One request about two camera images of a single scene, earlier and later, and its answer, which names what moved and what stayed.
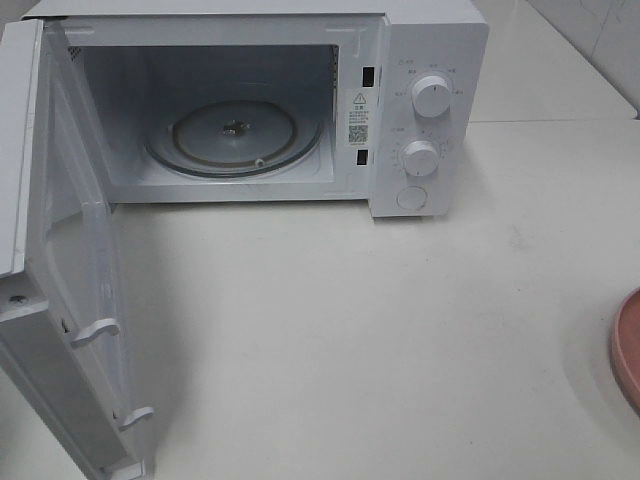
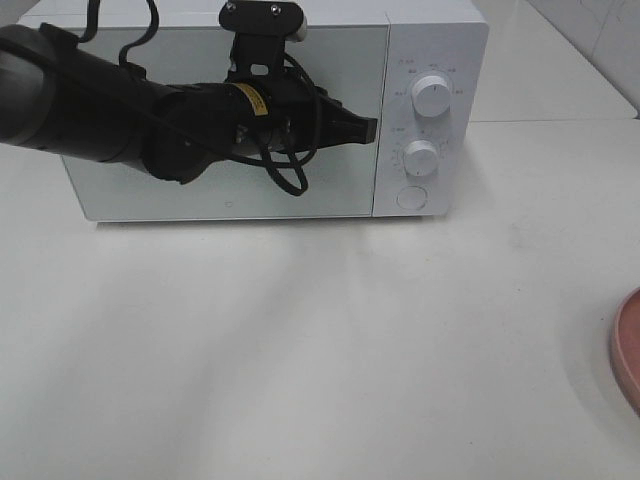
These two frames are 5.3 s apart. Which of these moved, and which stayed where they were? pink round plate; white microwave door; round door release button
Moved: white microwave door
Stayed: round door release button; pink round plate
